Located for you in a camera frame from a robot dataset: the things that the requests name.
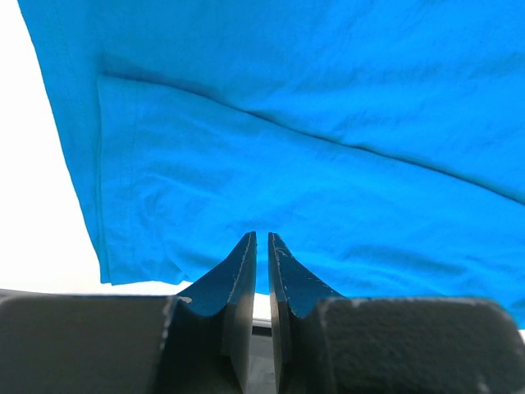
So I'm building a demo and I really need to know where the blue t-shirt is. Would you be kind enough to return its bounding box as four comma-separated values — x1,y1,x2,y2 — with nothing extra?
19,1,524,324

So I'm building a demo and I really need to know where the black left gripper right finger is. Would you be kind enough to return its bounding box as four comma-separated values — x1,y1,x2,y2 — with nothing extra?
268,233,524,393

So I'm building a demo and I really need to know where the aluminium table edge rail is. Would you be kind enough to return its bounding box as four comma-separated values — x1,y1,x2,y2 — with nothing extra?
1,289,272,336

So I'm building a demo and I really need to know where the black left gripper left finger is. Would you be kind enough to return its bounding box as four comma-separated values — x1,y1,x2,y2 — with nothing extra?
1,232,257,393

